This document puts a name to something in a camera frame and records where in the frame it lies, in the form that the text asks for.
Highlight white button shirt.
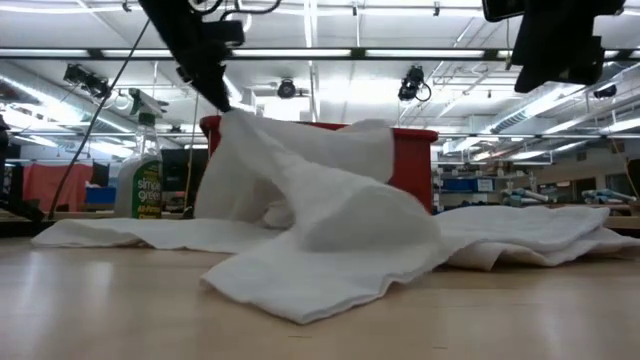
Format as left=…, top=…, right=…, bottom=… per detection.
left=30, top=108, right=640, bottom=325

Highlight long black hanging cable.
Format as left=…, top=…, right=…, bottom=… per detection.
left=47, top=18, right=152, bottom=221

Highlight blue storage bin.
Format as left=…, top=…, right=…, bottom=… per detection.
left=83, top=186, right=117, bottom=206

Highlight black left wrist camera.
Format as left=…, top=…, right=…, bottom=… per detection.
left=202, top=18, right=246, bottom=49

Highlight black monitor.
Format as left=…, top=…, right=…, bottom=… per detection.
left=160, top=148, right=210, bottom=193

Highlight blue storage box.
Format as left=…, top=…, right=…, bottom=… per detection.
left=439, top=177, right=496, bottom=194

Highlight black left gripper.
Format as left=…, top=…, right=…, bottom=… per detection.
left=138, top=0, right=234, bottom=114

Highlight red plastic laundry bin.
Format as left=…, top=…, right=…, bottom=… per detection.
left=198, top=114, right=439, bottom=215

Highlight round black ceiling camera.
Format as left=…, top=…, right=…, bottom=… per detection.
left=276, top=78, right=298, bottom=100

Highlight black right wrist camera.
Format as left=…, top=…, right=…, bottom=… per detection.
left=481, top=0, right=527, bottom=23

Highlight orange cloth screen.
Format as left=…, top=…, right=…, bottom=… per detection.
left=22, top=163, right=95, bottom=213

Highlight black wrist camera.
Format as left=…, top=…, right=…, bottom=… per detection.
left=481, top=0, right=527, bottom=23
left=202, top=18, right=246, bottom=49

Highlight short hanging cable with plug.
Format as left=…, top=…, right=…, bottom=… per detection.
left=503, top=19, right=515, bottom=72

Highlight yellow hanging cable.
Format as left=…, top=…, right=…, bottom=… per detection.
left=183, top=92, right=201, bottom=211

